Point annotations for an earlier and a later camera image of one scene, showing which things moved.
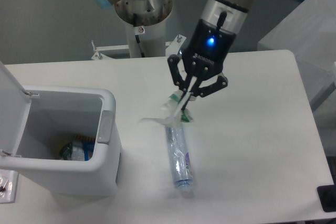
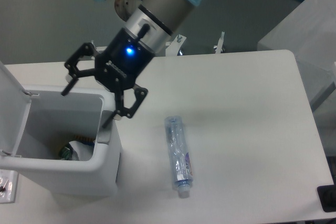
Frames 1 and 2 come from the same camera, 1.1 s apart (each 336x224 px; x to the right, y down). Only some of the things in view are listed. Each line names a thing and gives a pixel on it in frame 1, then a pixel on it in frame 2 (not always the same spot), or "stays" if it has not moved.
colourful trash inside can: [81, 148] stays
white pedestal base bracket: [172, 48] stays
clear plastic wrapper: [174, 111] → [81, 152]
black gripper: [203, 59] → [118, 67]
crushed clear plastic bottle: [181, 163] stays
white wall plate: [8, 183] stays
